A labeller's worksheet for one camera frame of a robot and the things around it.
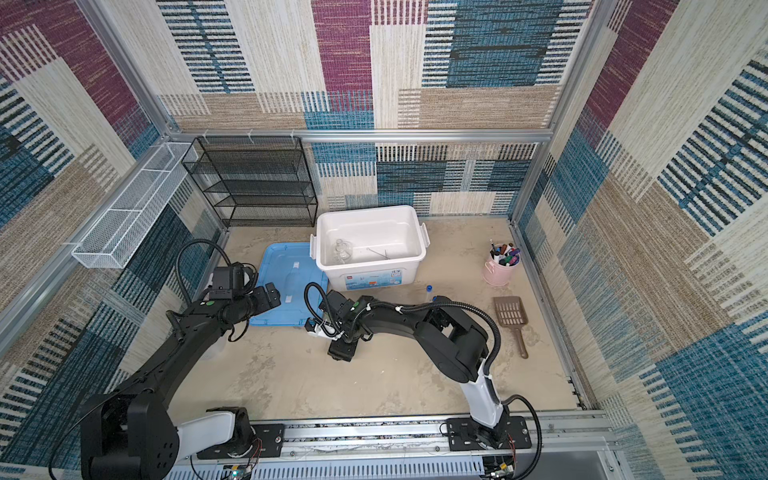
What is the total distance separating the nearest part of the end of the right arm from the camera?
0.66 meters

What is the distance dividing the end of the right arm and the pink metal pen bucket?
0.48 m

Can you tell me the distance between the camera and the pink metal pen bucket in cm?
96
